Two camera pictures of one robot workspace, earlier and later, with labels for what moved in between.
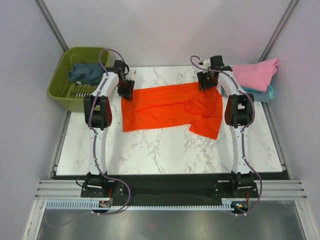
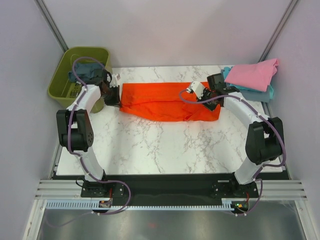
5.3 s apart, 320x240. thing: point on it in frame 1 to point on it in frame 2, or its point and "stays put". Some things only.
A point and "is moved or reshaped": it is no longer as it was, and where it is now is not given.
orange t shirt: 185,104 is moved or reshaped
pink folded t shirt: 257,76 stays put
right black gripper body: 211,82 to 210,104
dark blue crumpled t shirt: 91,73 stays put
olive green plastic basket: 68,91 stays put
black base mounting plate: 168,189 stays put
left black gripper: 128,93 to 116,102
